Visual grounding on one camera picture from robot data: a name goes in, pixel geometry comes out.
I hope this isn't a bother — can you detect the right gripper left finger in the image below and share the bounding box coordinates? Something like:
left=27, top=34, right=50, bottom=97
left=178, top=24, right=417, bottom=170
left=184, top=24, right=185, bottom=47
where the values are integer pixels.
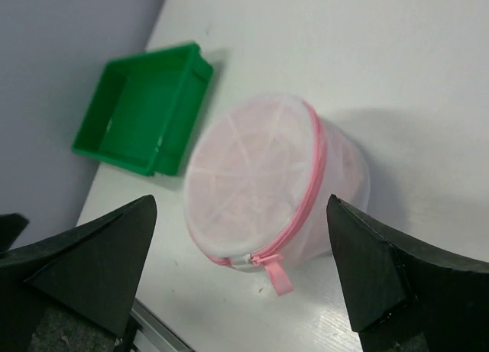
left=1, top=195, right=157, bottom=351

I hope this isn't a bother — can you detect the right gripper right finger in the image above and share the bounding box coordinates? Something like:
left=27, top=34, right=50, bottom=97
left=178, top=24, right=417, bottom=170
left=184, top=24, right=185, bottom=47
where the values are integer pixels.
left=326, top=195, right=488, bottom=351

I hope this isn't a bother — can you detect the pink garment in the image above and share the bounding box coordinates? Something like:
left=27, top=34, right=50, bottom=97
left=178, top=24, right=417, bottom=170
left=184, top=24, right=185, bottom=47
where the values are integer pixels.
left=190, top=99, right=364, bottom=254

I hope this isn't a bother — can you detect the green plastic tray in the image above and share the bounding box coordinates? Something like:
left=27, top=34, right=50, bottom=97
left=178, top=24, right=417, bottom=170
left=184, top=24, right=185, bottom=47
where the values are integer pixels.
left=72, top=42, right=213, bottom=176

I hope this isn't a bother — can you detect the aluminium rail frame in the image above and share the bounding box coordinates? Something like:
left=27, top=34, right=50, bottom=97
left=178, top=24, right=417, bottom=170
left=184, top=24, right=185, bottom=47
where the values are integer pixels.
left=131, top=299, right=193, bottom=352

